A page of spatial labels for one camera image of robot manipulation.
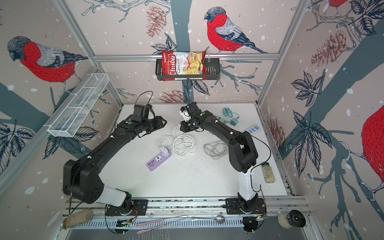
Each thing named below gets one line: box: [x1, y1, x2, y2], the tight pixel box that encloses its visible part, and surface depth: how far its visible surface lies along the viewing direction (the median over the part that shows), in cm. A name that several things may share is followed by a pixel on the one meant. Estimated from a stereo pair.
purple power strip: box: [146, 150, 172, 172], surface depth 89 cm
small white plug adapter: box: [160, 146, 169, 157], surface depth 88 cm
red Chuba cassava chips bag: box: [162, 50, 208, 81], surface depth 90 cm
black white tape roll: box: [277, 209, 307, 229], surface depth 63 cm
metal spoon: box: [191, 215, 226, 225], surface depth 70 cm
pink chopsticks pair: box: [136, 219, 166, 234], surface depth 71 cm
